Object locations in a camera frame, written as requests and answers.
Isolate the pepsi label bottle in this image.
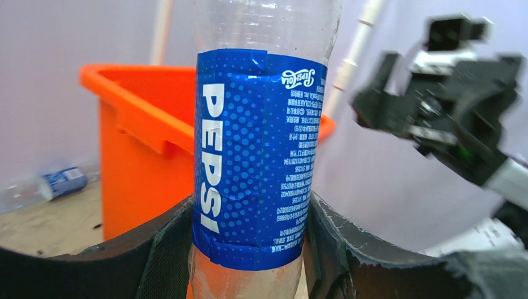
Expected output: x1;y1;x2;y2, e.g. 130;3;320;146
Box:
189;1;342;298

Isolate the orange plastic bin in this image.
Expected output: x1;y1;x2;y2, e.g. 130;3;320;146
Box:
79;64;337;242

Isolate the white pvc pipe frame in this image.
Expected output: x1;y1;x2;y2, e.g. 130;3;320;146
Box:
150;0;389;120

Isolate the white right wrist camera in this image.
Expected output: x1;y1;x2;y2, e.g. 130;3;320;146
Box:
408;14;494;75

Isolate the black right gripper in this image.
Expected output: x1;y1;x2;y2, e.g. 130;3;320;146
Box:
351;52;524;165

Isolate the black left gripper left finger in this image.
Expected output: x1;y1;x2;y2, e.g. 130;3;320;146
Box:
1;196;193;298

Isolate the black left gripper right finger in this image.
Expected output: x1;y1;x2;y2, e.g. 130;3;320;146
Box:
303;193;527;298

